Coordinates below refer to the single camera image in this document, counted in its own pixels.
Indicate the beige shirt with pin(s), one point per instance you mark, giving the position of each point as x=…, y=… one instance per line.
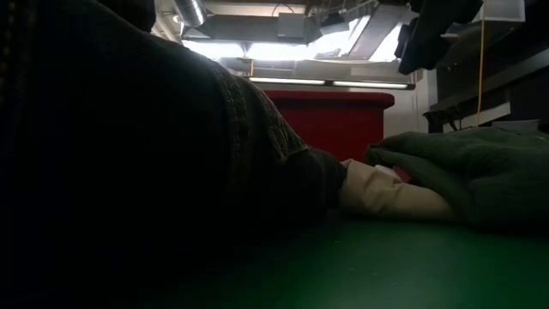
x=386, y=195

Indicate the maroon shirt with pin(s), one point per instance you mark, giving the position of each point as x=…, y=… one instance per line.
x=403, y=174

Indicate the black garment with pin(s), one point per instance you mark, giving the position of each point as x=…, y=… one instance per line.
x=128, y=150

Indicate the dark green garment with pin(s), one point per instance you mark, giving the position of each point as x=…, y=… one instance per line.
x=493, y=171

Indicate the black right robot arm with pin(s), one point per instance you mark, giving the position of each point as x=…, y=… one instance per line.
x=433, y=30

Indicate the red plastic laundry basket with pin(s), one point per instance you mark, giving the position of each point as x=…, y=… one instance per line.
x=334, y=124

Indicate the silver overhead bar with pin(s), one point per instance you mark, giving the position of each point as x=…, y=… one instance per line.
x=300, y=81

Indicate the bright ceiling light panel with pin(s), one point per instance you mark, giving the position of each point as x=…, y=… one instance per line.
x=266, y=50

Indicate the green table mat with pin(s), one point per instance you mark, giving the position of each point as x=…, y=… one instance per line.
x=364, y=266

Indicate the grey flat panel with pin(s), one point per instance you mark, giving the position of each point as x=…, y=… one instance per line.
x=519, y=124

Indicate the round silver air duct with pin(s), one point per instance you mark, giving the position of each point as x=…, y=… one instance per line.
x=191, y=10

